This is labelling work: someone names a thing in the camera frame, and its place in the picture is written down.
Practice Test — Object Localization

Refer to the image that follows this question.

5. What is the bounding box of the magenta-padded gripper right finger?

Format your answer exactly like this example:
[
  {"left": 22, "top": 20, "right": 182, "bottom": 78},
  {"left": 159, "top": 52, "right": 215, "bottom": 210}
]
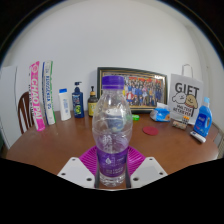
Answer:
[{"left": 125, "top": 145, "right": 168, "bottom": 190}]

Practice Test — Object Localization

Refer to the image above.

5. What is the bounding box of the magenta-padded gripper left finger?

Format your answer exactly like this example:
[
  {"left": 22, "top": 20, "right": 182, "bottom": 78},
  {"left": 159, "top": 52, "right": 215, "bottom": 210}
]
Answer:
[{"left": 57, "top": 145, "right": 101, "bottom": 190}]

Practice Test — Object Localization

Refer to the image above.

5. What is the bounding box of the clear purple-capped water bottle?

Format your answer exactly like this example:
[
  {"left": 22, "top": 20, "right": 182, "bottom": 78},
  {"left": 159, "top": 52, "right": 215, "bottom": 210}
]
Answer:
[{"left": 91, "top": 75, "right": 134, "bottom": 188}]

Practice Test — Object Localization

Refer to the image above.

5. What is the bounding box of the flat round red coaster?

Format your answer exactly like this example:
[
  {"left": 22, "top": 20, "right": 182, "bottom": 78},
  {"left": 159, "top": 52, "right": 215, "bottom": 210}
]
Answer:
[{"left": 142, "top": 125, "right": 159, "bottom": 136}]

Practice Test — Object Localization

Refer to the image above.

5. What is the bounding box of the small brown packet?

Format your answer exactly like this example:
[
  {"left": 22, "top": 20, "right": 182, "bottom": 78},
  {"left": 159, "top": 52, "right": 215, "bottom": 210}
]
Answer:
[{"left": 171, "top": 115, "right": 191, "bottom": 131}]

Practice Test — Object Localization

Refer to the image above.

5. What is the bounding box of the blue tissue pack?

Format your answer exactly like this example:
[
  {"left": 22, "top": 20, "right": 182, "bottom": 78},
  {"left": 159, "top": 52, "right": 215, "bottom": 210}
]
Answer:
[{"left": 149, "top": 102, "right": 172, "bottom": 123}]

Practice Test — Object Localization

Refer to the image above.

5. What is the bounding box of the white bottle with blue cap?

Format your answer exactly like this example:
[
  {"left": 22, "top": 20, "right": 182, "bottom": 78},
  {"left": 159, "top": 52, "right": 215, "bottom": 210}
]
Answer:
[{"left": 58, "top": 88, "right": 72, "bottom": 122}]

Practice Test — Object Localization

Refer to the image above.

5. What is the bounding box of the dark blue pump bottle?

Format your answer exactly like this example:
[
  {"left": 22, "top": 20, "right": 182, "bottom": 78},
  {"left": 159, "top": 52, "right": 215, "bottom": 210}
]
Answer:
[{"left": 71, "top": 81, "right": 85, "bottom": 119}]

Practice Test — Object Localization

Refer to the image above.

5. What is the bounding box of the brown bottle with yellow label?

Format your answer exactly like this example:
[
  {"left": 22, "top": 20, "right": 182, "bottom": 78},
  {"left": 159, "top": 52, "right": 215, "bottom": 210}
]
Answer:
[{"left": 87, "top": 85, "right": 99, "bottom": 118}]

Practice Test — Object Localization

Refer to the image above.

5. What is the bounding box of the blue detergent bottle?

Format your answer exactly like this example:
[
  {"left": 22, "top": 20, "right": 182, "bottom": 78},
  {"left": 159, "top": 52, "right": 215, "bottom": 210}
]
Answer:
[{"left": 193, "top": 96, "right": 214, "bottom": 138}]

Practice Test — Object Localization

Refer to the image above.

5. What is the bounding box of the brown wooden chair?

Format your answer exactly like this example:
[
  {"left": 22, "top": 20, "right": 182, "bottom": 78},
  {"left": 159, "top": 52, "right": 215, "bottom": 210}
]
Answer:
[{"left": 17, "top": 91, "right": 35, "bottom": 135}]

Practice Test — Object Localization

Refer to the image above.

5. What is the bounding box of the framed group photo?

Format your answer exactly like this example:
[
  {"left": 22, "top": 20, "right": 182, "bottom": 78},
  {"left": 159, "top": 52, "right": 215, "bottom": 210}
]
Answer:
[{"left": 96, "top": 66, "right": 168, "bottom": 114}]

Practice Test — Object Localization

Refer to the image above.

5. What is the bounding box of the tall white green printed box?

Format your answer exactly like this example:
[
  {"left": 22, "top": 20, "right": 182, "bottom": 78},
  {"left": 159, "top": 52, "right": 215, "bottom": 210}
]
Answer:
[{"left": 42, "top": 60, "right": 57, "bottom": 126}]

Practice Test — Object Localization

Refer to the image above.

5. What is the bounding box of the tall pink printed box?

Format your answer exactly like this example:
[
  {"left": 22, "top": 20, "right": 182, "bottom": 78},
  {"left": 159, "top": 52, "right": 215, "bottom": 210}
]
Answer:
[{"left": 28, "top": 60, "right": 46, "bottom": 132}]

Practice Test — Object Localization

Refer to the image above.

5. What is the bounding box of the white paper gift bag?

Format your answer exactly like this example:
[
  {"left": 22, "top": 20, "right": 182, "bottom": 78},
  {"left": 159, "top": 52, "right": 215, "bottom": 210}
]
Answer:
[{"left": 168, "top": 63, "right": 205, "bottom": 126}]

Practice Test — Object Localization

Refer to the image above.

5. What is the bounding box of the white flat panel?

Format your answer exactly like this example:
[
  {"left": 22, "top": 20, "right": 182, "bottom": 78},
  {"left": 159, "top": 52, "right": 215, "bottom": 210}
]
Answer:
[{"left": 0, "top": 65, "right": 18, "bottom": 148}]

